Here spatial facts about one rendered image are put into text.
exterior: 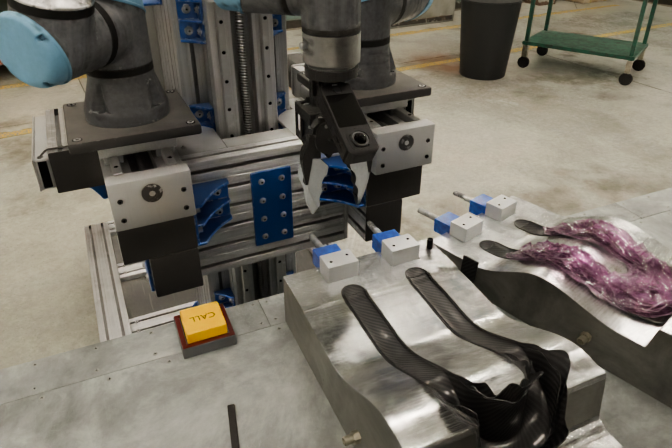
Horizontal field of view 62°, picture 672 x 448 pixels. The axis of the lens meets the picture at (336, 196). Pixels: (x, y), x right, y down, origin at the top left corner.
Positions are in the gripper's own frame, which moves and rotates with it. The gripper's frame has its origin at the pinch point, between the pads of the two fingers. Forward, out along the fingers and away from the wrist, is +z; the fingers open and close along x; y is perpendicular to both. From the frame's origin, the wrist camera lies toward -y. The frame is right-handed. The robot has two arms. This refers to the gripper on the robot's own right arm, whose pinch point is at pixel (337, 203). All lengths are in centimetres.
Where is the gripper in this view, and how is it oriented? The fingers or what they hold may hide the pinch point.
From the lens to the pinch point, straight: 81.7
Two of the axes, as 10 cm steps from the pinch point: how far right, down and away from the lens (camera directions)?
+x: -9.1, 2.0, -3.5
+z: 0.0, 8.7, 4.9
